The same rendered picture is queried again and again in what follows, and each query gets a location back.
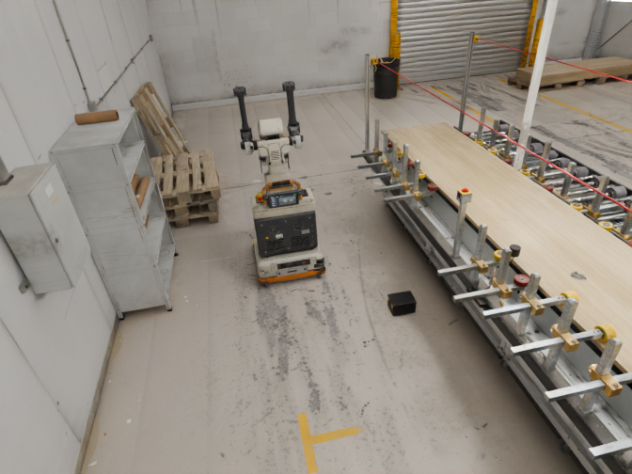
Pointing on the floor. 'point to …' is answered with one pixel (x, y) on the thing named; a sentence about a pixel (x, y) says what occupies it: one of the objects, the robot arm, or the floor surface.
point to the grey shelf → (118, 209)
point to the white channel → (535, 81)
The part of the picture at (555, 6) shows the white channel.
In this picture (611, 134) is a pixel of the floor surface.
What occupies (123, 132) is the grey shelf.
